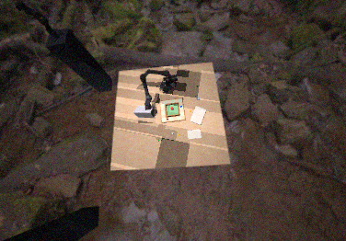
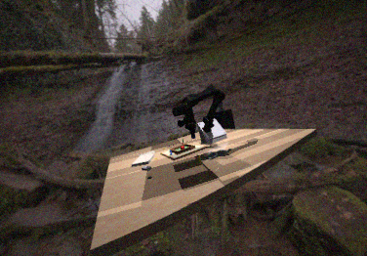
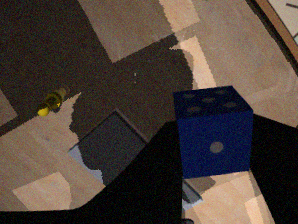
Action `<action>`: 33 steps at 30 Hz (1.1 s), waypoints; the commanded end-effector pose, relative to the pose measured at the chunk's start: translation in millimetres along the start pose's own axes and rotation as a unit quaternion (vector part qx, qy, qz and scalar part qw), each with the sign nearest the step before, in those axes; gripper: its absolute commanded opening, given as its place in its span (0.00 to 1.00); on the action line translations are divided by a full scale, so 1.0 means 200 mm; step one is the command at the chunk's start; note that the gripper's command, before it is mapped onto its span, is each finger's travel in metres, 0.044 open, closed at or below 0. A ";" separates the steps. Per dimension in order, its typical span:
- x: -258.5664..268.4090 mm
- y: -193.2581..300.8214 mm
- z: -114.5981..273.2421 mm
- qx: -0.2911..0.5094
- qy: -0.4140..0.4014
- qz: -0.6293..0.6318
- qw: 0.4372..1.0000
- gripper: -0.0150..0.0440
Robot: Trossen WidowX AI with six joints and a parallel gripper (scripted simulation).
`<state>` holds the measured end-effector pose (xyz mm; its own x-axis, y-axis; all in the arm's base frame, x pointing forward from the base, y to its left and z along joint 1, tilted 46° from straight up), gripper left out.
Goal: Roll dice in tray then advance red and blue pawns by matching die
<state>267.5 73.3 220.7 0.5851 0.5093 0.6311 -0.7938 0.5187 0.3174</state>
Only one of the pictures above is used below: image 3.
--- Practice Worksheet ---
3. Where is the blue die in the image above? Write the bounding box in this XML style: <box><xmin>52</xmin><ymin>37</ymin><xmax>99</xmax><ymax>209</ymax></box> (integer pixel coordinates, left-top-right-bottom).
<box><xmin>173</xmin><ymin>85</ymin><xmax>253</xmax><ymax>180</ymax></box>

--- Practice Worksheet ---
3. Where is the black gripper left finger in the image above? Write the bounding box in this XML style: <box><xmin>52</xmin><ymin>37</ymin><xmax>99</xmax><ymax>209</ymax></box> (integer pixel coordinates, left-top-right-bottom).
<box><xmin>0</xmin><ymin>120</ymin><xmax>182</xmax><ymax>224</ymax></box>

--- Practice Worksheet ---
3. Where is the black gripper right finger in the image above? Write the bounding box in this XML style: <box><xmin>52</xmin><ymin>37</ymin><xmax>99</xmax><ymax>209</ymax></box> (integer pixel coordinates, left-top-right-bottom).
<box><xmin>250</xmin><ymin>113</ymin><xmax>298</xmax><ymax>224</ymax></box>

